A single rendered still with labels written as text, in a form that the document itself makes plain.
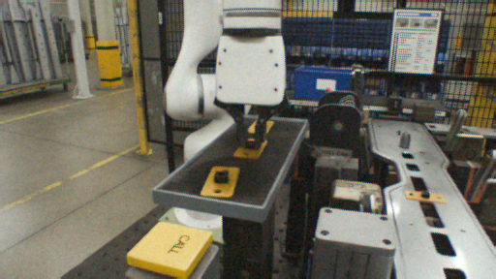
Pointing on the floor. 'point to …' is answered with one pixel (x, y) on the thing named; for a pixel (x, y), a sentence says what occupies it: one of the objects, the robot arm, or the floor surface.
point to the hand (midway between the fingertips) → (251, 133)
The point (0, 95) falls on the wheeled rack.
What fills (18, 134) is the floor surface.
